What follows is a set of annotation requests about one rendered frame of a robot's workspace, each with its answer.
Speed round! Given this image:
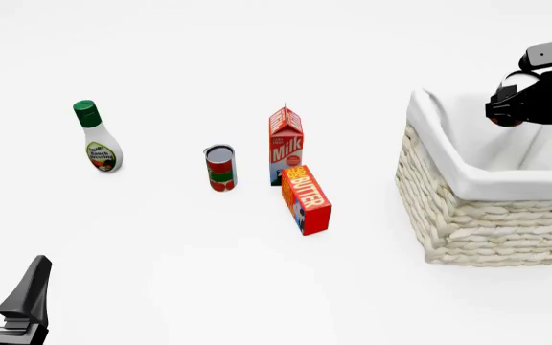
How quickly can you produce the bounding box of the red and white milk carton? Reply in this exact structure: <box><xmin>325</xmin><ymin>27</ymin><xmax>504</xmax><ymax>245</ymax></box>
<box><xmin>268</xmin><ymin>102</ymin><xmax>305</xmax><ymax>187</ymax></box>

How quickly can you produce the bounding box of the ranch dressing bottle green cap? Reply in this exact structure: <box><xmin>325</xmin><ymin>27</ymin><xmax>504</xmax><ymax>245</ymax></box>
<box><xmin>72</xmin><ymin>99</ymin><xmax>125</xmax><ymax>173</ymax></box>

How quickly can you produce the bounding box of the red and green soup tin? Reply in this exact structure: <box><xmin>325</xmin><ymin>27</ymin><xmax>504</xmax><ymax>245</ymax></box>
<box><xmin>202</xmin><ymin>144</ymin><xmax>239</xmax><ymax>193</ymax></box>

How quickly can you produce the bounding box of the red butter box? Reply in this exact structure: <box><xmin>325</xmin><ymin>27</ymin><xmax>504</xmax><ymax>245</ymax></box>
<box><xmin>281</xmin><ymin>164</ymin><xmax>333</xmax><ymax>237</ymax></box>

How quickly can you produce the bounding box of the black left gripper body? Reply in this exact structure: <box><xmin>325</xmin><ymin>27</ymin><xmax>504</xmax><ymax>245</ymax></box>
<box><xmin>0</xmin><ymin>316</ymin><xmax>50</xmax><ymax>345</ymax></box>

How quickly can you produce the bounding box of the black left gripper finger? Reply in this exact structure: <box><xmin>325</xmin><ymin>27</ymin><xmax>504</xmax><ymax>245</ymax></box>
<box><xmin>0</xmin><ymin>254</ymin><xmax>54</xmax><ymax>327</ymax></box>

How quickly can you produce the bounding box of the white wicker basket with liner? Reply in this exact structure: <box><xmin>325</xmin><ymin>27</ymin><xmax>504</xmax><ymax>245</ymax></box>
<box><xmin>394</xmin><ymin>87</ymin><xmax>552</xmax><ymax>268</ymax></box>

